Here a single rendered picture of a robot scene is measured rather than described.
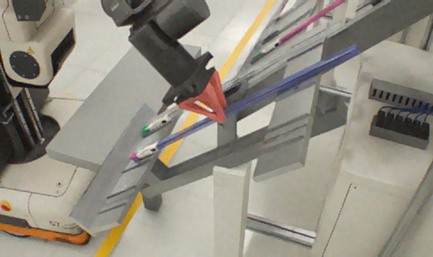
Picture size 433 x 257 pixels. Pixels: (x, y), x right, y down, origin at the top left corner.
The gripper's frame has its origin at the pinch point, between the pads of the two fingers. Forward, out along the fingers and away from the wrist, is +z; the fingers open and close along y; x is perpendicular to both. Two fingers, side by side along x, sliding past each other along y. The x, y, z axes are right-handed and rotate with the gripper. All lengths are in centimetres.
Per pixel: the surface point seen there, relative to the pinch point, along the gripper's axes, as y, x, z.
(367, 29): 21.3, -22.3, 7.7
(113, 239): 16, 97, 36
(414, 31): 164, -7, 86
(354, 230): 21, 10, 62
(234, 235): -3.6, 17.1, 25.4
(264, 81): 23.0, 3.6, 8.6
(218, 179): -3.7, 8.1, 9.8
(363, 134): 36, -3, 42
